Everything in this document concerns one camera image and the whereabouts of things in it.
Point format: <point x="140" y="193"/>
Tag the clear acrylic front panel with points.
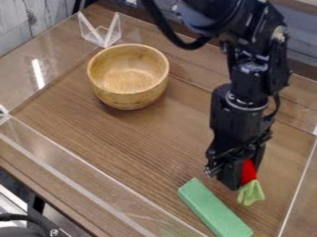
<point x="106" y="207"/>

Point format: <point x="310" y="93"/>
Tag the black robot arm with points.
<point x="254" y="35"/>

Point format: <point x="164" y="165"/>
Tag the wooden bowl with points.
<point x="129" y="75"/>

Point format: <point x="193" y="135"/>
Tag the green rectangular block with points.
<point x="222" y="220"/>

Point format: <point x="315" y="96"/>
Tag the clear acrylic corner bracket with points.
<point x="101" y="36"/>

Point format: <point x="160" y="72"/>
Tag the black device with cable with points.
<point x="37" y="226"/>

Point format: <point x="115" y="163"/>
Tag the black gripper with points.
<point x="242" y="132"/>

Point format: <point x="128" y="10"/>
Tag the red plush strawberry green stem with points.
<point x="251" y="191"/>

